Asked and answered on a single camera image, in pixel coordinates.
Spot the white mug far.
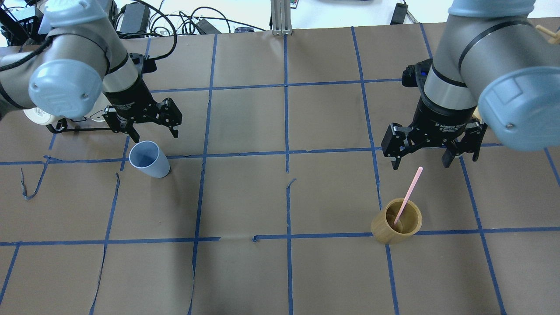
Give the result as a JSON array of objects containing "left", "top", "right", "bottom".
[{"left": 23, "top": 107, "right": 62, "bottom": 126}]

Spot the bamboo chopstick holder cup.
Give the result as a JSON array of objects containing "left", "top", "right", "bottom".
[{"left": 371, "top": 199, "right": 423, "bottom": 245}]

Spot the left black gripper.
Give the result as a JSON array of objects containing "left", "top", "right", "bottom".
[{"left": 102, "top": 78, "right": 182, "bottom": 143}]

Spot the black power adapter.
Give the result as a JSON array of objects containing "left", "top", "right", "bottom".
[{"left": 117, "top": 2, "right": 151, "bottom": 36}]

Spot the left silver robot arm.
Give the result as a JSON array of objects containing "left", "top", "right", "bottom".
[{"left": 0, "top": 0, "right": 182, "bottom": 142}]

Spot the blue plastic cup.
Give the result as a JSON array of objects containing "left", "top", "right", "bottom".
[{"left": 129, "top": 141, "right": 171, "bottom": 178}]

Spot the pink chopstick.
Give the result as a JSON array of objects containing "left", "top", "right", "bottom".
[{"left": 393, "top": 167, "right": 424, "bottom": 227}]

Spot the black wire mug rack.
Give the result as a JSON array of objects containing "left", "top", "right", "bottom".
[{"left": 46, "top": 116, "right": 122, "bottom": 134}]

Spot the aluminium frame post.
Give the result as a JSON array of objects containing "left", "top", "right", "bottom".
[{"left": 270, "top": 0, "right": 293, "bottom": 36}]

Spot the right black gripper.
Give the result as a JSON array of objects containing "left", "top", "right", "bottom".
[{"left": 381, "top": 97, "right": 488, "bottom": 170}]

